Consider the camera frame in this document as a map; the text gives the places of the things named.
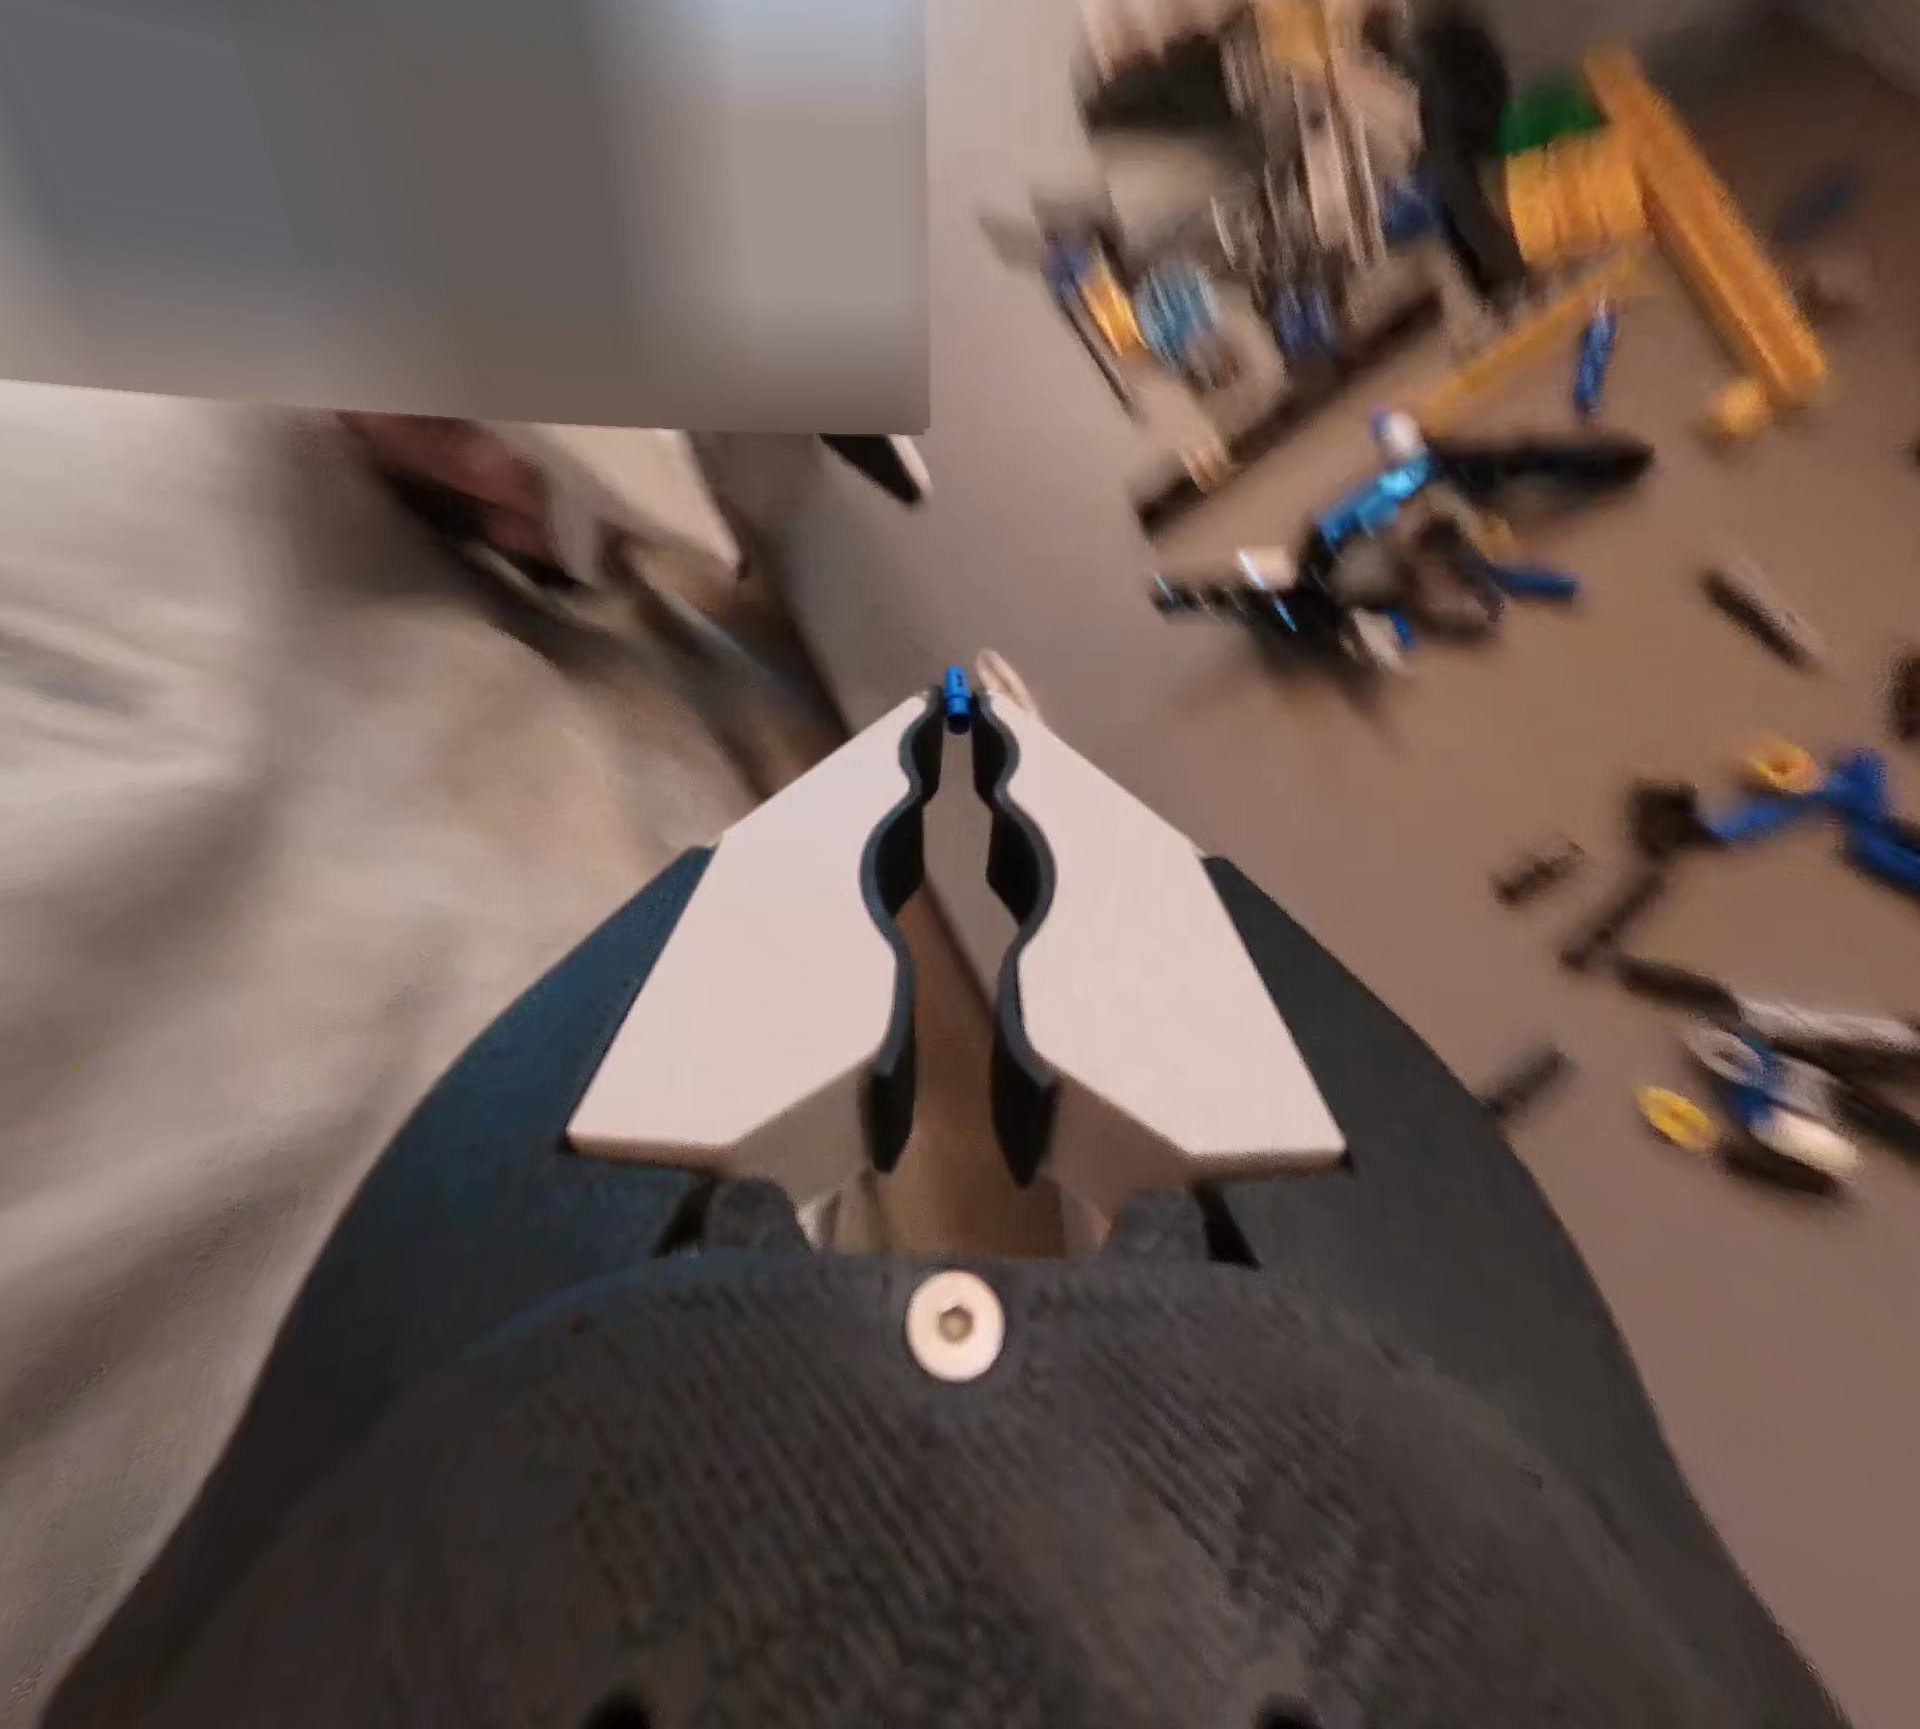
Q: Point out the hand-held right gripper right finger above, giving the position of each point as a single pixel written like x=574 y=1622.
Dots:
x=1170 y=995

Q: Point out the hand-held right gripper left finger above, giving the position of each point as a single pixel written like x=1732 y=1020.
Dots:
x=735 y=995

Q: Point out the small light grey lego liftarm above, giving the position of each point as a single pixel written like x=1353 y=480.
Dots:
x=1003 y=680

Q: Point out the blue lego pin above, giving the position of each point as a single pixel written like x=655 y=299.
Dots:
x=956 y=696

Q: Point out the long black lego beam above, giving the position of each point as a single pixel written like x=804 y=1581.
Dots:
x=1290 y=402

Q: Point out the large blue lego gear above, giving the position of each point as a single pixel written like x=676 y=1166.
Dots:
x=1177 y=313

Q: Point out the yellow lego connector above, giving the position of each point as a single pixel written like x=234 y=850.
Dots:
x=1110 y=313

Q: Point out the scattered small lego pins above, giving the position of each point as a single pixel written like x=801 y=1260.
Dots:
x=1844 y=797

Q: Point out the yellow lego axle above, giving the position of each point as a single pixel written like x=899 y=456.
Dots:
x=1530 y=358

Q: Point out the blue lego axle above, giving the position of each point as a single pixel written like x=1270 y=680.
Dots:
x=1593 y=358

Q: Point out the short yellow lego cylinder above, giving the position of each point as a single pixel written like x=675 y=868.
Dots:
x=1742 y=407

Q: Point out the long yellow lego beam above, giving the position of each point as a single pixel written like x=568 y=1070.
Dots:
x=1711 y=228

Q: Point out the green lego gear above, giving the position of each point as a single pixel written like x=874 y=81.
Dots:
x=1553 y=116

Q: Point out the person's left hand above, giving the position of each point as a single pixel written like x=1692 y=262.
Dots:
x=449 y=470

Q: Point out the person's grey sweater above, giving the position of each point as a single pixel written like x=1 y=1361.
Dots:
x=226 y=1009

